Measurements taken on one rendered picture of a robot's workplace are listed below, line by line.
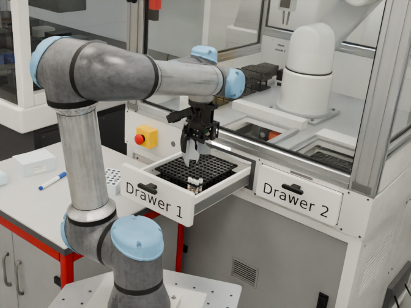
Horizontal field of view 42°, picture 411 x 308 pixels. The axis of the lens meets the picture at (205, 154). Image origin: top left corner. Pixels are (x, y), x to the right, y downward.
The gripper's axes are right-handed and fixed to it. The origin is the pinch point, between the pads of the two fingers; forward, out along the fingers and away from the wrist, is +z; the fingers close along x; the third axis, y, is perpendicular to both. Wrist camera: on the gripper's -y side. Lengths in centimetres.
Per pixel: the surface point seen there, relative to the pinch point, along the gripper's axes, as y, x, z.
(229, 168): 3.5, 17.2, 7.4
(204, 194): 8.0, -2.0, 8.2
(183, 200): 7.1, -10.9, 7.2
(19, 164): -62, -18, 18
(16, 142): -100, 6, 29
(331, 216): 39.9, 20.9, 12.0
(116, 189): -27.2, -4.5, 19.2
